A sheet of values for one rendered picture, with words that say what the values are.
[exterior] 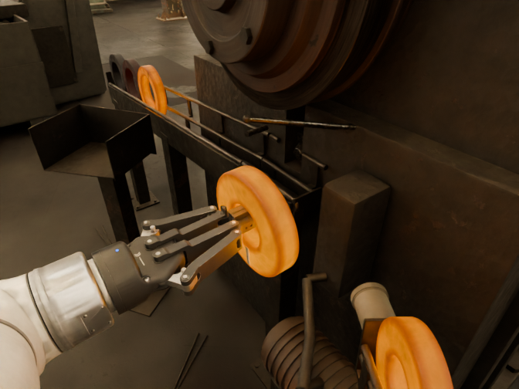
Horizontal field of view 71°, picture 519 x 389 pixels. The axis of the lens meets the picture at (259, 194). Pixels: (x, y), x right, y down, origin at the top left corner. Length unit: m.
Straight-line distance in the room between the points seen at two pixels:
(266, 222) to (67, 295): 0.22
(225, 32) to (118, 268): 0.42
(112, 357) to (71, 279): 1.03
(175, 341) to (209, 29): 1.04
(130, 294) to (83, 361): 1.05
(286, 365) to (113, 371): 0.78
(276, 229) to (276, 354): 0.36
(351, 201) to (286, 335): 0.29
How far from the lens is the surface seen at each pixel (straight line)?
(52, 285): 0.41
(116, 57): 1.72
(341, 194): 0.63
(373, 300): 0.60
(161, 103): 1.35
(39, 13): 3.49
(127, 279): 0.41
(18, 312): 0.40
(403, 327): 0.48
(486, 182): 0.60
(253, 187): 0.44
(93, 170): 1.17
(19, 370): 0.31
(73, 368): 1.45
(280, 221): 0.44
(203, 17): 0.72
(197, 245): 0.44
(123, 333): 1.47
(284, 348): 0.74
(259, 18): 0.56
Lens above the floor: 1.14
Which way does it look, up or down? 34 degrees down
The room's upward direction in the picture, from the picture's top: straight up
